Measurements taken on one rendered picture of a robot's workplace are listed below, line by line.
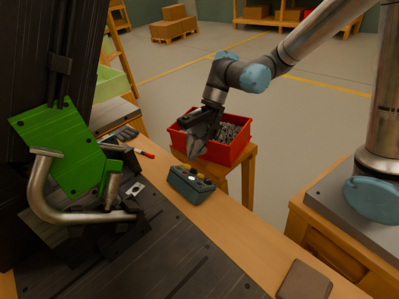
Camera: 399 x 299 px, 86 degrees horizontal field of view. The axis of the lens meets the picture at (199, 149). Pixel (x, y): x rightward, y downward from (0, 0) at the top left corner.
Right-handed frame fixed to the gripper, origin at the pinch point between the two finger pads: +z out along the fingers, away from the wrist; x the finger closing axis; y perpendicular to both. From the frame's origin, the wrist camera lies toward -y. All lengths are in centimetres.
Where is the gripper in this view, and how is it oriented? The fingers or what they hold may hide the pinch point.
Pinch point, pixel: (189, 158)
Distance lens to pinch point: 72.7
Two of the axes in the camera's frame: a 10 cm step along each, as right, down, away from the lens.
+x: -6.7, -4.0, 6.2
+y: 6.7, 0.1, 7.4
